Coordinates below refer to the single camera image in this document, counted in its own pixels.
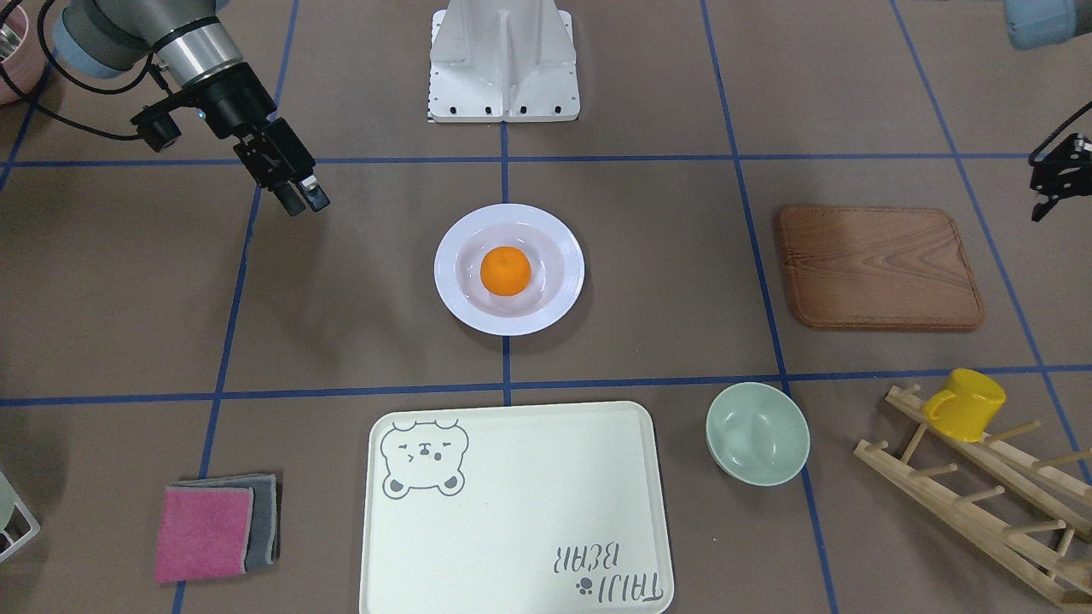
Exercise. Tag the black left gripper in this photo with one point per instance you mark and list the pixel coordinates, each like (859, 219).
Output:
(1056, 177)

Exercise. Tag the yellow mug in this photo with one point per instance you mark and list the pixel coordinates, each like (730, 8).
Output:
(966, 404)

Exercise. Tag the wooden drying rack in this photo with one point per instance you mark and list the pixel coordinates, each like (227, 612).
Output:
(1028, 523)

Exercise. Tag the orange fruit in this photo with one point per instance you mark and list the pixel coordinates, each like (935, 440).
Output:
(505, 271)

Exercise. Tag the grey folded cloth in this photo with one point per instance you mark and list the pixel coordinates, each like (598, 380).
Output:
(263, 535)

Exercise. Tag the pink bowl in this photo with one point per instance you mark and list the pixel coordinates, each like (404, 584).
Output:
(23, 57)

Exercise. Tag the brown wooden cutting board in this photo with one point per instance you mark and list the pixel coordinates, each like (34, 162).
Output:
(877, 268)

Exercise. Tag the pink folded cloth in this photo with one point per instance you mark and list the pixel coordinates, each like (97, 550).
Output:
(204, 533)

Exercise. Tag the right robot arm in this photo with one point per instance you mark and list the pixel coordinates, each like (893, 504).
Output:
(104, 39)

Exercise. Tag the green bowl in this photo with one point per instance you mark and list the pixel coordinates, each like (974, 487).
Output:
(757, 434)

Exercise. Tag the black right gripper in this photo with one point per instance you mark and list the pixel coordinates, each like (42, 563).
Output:
(240, 104)

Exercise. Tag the white wire cup rack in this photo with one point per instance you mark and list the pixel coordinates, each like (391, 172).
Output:
(18, 524)

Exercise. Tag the white round plate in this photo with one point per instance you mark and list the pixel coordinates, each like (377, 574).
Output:
(557, 262)

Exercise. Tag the cream bear tray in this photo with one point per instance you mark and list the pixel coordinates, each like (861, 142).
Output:
(551, 508)

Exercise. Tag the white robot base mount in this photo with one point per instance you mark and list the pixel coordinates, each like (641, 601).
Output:
(503, 61)

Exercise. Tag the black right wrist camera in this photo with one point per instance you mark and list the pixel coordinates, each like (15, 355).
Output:
(155, 125)

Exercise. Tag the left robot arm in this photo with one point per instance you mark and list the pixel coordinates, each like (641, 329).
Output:
(1037, 24)

